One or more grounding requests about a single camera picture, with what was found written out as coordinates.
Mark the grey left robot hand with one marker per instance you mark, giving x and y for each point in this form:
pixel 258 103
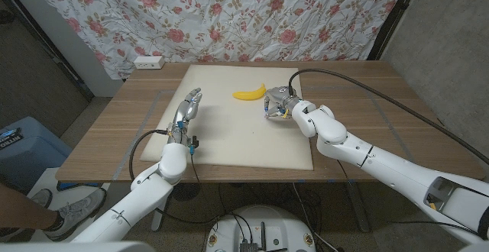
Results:
pixel 185 110

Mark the white table leg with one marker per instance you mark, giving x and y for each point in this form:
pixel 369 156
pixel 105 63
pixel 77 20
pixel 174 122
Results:
pixel 156 223

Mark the wooden table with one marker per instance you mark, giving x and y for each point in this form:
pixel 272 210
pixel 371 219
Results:
pixel 111 130

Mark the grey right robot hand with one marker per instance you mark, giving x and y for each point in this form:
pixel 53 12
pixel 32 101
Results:
pixel 280 93

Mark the floral backdrop cloth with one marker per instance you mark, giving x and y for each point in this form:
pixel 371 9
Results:
pixel 229 15

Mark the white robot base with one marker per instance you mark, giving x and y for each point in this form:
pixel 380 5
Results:
pixel 279 221

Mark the grey table leg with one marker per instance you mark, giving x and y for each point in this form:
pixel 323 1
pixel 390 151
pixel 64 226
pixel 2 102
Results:
pixel 359 214

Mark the white floor board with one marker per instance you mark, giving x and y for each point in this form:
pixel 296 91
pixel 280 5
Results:
pixel 49 177

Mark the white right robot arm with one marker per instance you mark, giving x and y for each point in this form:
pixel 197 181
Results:
pixel 382 164

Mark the person's bare leg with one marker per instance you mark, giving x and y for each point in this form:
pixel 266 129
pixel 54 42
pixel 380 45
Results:
pixel 23 210

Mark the black backdrop stand pole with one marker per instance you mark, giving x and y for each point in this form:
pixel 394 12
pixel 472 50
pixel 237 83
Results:
pixel 393 15

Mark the blue storage bin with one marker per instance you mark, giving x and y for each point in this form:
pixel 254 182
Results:
pixel 34 149

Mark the white robot torso edge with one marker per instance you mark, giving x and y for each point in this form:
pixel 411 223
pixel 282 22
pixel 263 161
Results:
pixel 76 247

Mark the white power strip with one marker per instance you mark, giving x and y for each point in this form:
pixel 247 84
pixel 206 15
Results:
pixel 149 62

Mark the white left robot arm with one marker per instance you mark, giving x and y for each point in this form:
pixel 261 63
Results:
pixel 145 191

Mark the yellow toy banana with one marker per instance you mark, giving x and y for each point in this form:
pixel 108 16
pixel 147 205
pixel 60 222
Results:
pixel 248 95

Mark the black wall strip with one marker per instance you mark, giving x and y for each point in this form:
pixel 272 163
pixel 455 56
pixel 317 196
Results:
pixel 46 46

